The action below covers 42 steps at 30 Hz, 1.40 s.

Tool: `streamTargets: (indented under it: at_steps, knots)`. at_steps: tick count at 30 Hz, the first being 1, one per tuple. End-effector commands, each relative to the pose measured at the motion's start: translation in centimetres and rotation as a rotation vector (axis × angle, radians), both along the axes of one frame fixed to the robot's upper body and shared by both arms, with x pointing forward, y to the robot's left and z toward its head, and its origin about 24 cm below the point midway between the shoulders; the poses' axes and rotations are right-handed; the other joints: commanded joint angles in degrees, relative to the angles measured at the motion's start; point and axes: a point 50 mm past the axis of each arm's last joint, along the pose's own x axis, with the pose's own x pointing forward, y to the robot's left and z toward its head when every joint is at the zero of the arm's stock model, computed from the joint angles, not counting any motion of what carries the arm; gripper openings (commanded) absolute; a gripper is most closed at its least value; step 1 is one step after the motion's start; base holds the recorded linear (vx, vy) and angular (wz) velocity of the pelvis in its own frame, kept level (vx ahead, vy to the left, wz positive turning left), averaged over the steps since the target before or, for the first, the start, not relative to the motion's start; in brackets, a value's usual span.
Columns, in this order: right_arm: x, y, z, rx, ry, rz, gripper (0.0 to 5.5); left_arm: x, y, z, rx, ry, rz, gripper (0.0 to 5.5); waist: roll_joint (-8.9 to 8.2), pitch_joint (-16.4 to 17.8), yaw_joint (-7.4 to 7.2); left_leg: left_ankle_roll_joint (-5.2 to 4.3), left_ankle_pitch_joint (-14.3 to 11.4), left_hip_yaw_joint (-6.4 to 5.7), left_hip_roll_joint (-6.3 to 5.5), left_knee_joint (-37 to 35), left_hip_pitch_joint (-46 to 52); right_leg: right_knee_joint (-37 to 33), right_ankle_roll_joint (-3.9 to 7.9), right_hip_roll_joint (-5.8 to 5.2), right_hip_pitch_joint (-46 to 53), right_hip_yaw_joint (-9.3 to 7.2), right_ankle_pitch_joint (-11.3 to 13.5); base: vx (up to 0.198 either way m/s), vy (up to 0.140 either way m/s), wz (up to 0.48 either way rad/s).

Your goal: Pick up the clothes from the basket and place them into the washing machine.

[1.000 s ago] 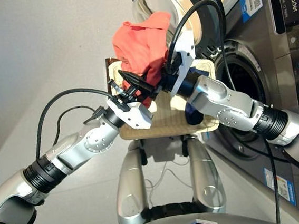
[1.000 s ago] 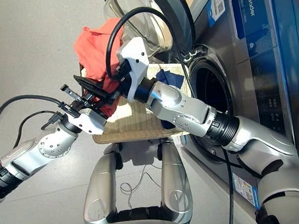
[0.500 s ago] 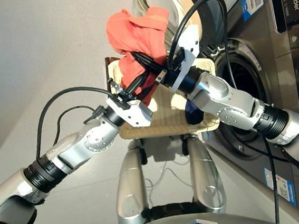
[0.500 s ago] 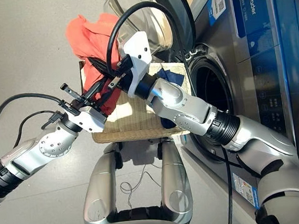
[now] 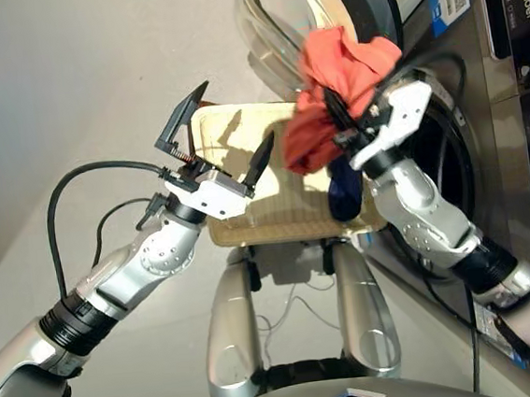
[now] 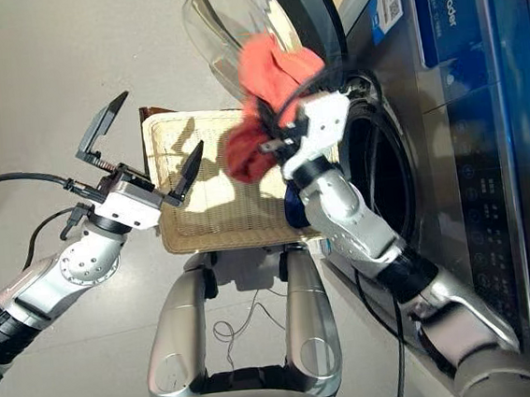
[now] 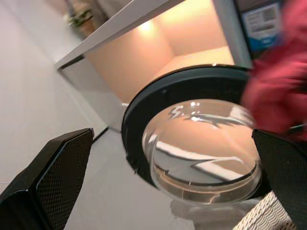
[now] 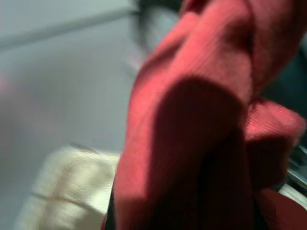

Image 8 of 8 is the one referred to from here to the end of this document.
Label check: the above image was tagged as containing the coral red garment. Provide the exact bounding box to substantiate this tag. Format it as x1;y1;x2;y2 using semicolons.
100;0;307;230

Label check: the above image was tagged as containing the pale woven laundry basket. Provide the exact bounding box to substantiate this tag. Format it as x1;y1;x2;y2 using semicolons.
14;143;120;230

